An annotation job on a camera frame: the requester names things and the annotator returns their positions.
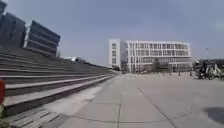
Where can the grey brick strip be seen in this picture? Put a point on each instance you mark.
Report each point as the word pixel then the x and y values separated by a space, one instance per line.
pixel 30 119

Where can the white multi-storey building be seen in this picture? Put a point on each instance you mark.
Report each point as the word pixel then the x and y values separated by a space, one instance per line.
pixel 150 53

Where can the row of parked two-wheelers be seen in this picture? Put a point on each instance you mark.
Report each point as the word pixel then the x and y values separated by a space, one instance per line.
pixel 210 70

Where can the robot's own part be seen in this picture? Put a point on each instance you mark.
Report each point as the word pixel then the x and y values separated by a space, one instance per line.
pixel 1 91

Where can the grey concrete paved plaza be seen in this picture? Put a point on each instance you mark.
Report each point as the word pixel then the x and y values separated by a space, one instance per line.
pixel 146 100

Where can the low white building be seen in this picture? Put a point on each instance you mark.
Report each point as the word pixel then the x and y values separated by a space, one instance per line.
pixel 74 59

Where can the dark glass building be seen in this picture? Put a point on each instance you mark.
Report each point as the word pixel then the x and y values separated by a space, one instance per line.
pixel 11 31

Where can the large grey striped building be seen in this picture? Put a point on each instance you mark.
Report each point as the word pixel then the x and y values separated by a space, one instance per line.
pixel 2 6

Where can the wide grey stone stairs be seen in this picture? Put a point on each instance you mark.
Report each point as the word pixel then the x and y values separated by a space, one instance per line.
pixel 43 75

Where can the row of trees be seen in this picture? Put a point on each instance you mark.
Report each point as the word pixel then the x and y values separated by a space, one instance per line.
pixel 213 61

